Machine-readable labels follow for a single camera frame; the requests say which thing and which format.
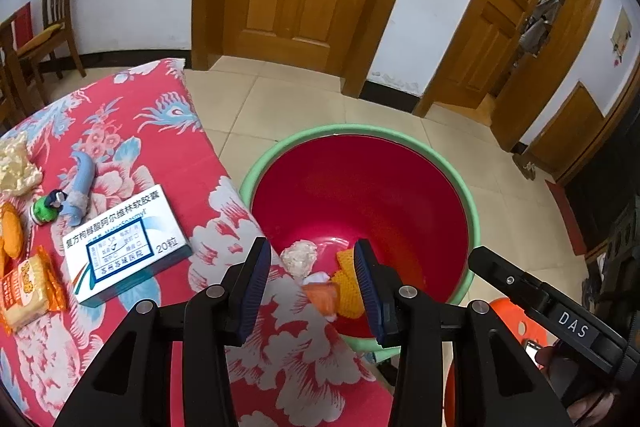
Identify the white medicine box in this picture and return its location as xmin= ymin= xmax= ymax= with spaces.
xmin=61 ymin=183 xmax=193 ymax=306

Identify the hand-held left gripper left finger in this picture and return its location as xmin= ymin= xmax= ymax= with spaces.
xmin=52 ymin=237 xmax=273 ymax=427

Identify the orange carton box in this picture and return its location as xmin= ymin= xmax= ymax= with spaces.
xmin=301 ymin=283 xmax=341 ymax=320

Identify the yellow foam fruit net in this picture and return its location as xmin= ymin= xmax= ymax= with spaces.
xmin=332 ymin=249 xmax=368 ymax=320

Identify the dark cabinet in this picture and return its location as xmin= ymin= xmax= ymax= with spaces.
xmin=562 ymin=107 xmax=640 ymax=308

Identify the orange round cracker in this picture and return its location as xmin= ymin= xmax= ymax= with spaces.
xmin=0 ymin=202 xmax=26 ymax=275

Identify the orange snack packet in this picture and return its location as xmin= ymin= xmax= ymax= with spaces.
xmin=0 ymin=246 xmax=68 ymax=335

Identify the open wooden door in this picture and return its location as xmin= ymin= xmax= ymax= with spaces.
xmin=414 ymin=0 xmax=613 ymax=175

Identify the wooden chair with cushion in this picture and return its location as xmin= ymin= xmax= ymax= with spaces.
xmin=17 ymin=0 xmax=86 ymax=80

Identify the cream paper ball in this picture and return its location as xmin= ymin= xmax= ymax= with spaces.
xmin=280 ymin=241 xmax=319 ymax=279
xmin=0 ymin=131 xmax=45 ymax=195

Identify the person's right hand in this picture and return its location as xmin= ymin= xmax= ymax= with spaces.
xmin=534 ymin=341 xmax=640 ymax=427

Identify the wall poster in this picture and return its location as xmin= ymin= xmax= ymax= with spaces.
xmin=609 ymin=6 xmax=635 ymax=68

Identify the red basin with green rim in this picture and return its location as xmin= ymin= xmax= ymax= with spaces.
xmin=239 ymin=123 xmax=480 ymax=353

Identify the wooden dining table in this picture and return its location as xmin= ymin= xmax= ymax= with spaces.
xmin=0 ymin=2 xmax=33 ymax=128

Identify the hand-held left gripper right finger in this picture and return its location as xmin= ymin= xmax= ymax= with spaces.
xmin=352 ymin=239 xmax=568 ymax=427

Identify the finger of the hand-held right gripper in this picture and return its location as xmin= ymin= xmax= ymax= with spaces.
xmin=467 ymin=246 xmax=553 ymax=314

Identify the red floor mat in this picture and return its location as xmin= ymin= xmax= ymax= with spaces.
xmin=544 ymin=179 xmax=588 ymax=256

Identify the orange plastic stool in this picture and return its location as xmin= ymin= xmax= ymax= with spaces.
xmin=442 ymin=298 xmax=551 ymax=427

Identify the small green bottle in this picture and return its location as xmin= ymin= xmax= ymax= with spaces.
xmin=31 ymin=188 xmax=68 ymax=226

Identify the yellow seat cushion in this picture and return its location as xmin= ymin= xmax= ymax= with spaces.
xmin=17 ymin=24 xmax=63 ymax=52

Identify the red floral tablecloth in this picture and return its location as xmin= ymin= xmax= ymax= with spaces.
xmin=0 ymin=58 xmax=396 ymax=427

